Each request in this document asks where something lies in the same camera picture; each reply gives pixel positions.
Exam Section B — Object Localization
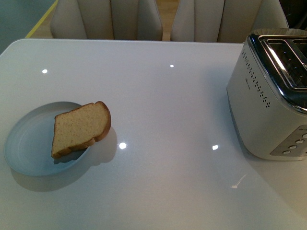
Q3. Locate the white chrome two-slot toaster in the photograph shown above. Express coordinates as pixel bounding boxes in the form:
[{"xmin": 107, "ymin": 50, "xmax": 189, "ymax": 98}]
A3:
[{"xmin": 226, "ymin": 28, "xmax": 307, "ymax": 161}]

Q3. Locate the dark grey washing machine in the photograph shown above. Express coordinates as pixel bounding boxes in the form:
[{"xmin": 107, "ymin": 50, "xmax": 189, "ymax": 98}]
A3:
[{"xmin": 279, "ymin": 0, "xmax": 307, "ymax": 30}]

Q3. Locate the beige chair on left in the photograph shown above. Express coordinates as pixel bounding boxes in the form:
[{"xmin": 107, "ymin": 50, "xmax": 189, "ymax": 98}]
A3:
[{"xmin": 50, "ymin": 0, "xmax": 163, "ymax": 41}]

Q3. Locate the slice of brown bread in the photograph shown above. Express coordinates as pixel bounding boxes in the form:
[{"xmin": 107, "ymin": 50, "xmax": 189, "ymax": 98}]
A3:
[{"xmin": 51, "ymin": 101, "xmax": 111, "ymax": 159}]

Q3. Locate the beige chair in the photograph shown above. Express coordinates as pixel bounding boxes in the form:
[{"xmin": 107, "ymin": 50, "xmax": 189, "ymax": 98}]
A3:
[
  {"xmin": 170, "ymin": 0, "xmax": 289, "ymax": 43},
  {"xmin": 50, "ymin": 0, "xmax": 163, "ymax": 41}
]

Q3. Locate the light blue round plate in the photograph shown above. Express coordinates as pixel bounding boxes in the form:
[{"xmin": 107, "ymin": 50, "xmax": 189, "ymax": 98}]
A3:
[{"xmin": 4, "ymin": 102, "xmax": 89, "ymax": 176}]

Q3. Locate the beige chair on right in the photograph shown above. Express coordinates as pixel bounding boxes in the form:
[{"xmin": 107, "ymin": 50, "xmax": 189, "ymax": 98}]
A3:
[{"xmin": 170, "ymin": 0, "xmax": 289, "ymax": 43}]

